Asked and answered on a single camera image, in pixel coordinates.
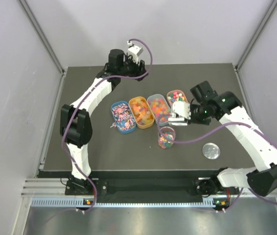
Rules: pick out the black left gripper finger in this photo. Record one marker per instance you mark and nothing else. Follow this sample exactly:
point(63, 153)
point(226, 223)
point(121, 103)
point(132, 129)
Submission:
point(141, 66)
point(141, 77)

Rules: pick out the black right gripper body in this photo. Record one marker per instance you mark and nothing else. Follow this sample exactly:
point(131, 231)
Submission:
point(198, 115)

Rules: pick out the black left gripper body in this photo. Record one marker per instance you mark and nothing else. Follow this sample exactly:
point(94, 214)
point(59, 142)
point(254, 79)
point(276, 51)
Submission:
point(138, 71)

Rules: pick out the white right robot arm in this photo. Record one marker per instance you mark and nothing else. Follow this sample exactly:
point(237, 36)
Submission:
point(230, 112)

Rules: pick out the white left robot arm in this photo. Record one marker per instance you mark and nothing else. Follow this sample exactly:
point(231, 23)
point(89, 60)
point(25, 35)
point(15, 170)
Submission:
point(75, 120)

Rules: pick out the pink candy tray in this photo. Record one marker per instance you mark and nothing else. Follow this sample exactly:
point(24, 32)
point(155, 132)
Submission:
point(176, 95)

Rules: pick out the orange candy tray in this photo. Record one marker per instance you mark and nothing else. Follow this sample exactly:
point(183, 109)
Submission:
point(142, 112)

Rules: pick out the light blue candy tray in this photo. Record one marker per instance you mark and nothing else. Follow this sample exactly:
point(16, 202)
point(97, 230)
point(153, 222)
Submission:
point(160, 109)

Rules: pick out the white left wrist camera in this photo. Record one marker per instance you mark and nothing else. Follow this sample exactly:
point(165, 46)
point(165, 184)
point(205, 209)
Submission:
point(134, 51)

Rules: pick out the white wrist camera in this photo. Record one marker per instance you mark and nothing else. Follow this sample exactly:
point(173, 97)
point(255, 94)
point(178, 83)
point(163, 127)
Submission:
point(181, 109)
point(134, 51)

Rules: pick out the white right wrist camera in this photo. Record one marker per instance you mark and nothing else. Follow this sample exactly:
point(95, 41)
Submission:
point(181, 109)

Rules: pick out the aluminium left frame post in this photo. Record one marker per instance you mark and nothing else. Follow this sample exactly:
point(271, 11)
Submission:
point(43, 39)

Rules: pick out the aluminium frame post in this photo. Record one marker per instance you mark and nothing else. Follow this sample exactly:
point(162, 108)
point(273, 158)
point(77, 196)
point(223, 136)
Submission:
point(256, 35)
point(43, 39)

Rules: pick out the aluminium right frame post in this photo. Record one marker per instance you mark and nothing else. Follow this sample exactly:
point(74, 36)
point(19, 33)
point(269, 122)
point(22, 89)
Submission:
point(256, 35)

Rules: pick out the aluminium front frame rail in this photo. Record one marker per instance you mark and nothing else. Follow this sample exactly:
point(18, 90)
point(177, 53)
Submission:
point(105, 187)

